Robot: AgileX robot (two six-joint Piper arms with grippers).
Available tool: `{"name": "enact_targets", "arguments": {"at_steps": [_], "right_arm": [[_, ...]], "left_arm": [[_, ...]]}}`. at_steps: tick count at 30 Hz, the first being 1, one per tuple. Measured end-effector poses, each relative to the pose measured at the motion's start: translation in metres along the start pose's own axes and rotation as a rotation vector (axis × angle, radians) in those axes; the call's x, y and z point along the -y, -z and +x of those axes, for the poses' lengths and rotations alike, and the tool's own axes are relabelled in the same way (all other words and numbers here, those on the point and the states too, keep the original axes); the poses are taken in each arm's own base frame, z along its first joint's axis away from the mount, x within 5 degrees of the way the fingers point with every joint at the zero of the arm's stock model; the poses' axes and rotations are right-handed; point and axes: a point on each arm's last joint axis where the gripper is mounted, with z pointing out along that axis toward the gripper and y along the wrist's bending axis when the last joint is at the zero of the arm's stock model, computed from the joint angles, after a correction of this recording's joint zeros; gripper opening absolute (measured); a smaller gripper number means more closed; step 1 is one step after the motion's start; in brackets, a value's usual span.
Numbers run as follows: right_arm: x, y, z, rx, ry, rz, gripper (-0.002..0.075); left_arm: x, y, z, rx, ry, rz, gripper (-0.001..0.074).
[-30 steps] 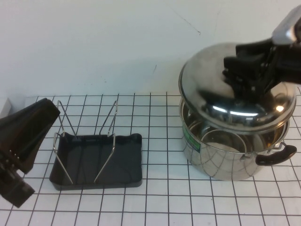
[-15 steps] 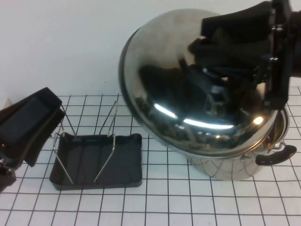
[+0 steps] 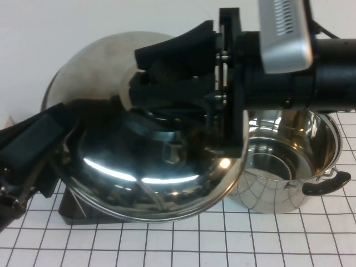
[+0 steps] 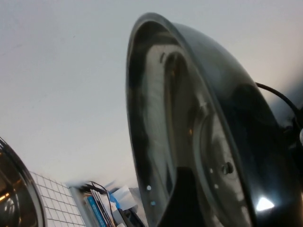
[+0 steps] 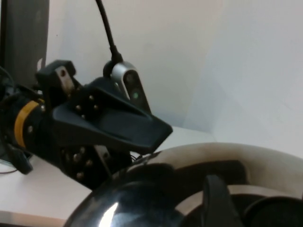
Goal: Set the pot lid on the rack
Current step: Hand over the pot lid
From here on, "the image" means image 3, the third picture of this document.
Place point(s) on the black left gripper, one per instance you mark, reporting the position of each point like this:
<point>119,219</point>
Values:
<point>11,200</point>

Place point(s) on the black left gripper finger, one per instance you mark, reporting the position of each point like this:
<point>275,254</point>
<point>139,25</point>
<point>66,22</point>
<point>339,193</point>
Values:
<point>55,111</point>

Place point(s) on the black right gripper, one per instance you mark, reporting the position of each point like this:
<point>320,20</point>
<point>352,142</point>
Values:
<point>250,83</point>

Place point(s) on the stainless steel pot lid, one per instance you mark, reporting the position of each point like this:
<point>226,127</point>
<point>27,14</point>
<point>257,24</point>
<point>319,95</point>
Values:
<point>111,69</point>

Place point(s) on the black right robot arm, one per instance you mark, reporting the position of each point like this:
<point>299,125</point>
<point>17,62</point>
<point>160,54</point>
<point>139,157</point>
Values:
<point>339,75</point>

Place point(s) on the beige board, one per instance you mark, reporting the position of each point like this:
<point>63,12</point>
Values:
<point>10,121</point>

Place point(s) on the white black grid tablecloth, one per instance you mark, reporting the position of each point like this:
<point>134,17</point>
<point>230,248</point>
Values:
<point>194,244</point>

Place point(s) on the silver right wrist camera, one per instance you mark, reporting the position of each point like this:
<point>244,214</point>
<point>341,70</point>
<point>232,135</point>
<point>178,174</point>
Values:
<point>286,33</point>

